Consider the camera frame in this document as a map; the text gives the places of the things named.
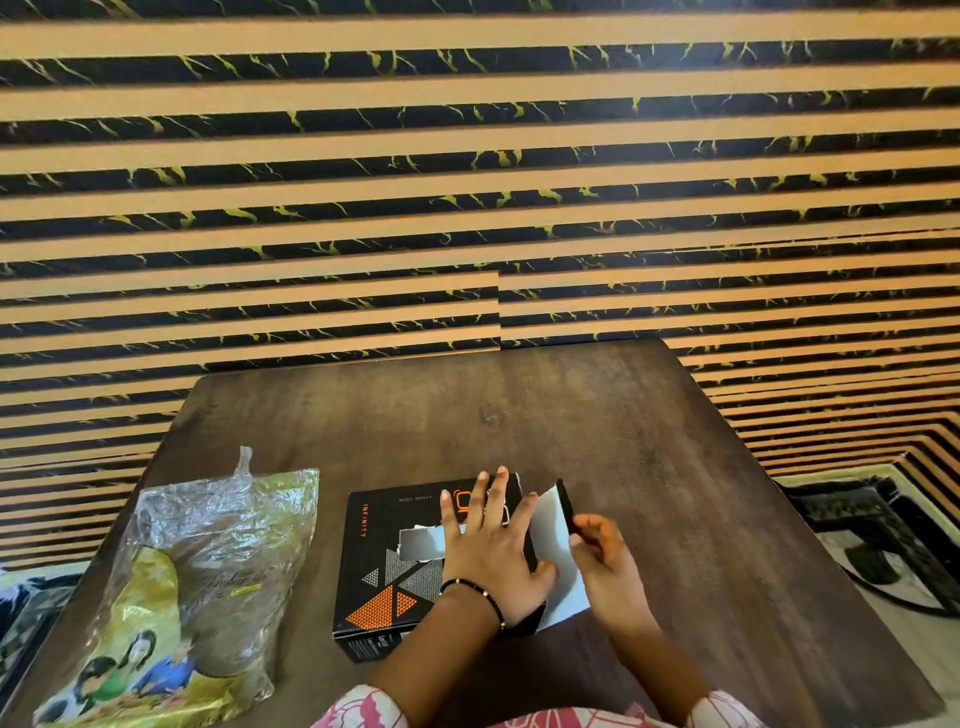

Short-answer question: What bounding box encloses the person's left hand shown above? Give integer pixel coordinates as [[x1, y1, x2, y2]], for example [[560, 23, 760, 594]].
[[438, 466, 561, 627]]

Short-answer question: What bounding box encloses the person's right hand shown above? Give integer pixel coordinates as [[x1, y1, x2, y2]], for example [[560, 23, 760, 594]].
[[569, 513, 663, 640]]

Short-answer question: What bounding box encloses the black box with orange triangles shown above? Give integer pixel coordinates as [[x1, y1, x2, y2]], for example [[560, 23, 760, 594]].
[[332, 472, 594, 665]]

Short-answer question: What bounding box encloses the person's right forearm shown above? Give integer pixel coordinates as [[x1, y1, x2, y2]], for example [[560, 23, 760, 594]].
[[606, 622, 715, 727]]

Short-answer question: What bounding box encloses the person's left forearm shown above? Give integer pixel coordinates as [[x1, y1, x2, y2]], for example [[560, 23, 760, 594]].
[[367, 588, 549, 714]]

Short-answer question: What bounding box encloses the pink white patterned garment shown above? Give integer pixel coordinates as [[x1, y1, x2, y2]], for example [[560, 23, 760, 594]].
[[310, 683, 768, 728]]

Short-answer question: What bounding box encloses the clear yellow plastic grain bag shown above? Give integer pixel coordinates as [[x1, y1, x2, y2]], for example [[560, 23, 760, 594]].
[[33, 446, 321, 728]]

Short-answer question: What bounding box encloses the dark patterned cloth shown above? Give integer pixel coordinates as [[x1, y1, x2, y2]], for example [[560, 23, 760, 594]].
[[0, 571, 85, 695]]

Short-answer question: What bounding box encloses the black beaded bracelet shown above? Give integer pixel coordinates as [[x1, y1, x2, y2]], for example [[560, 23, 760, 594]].
[[438, 577, 508, 631]]

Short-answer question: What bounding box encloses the black cable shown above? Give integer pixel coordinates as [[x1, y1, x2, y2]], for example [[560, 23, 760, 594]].
[[838, 561, 960, 621]]

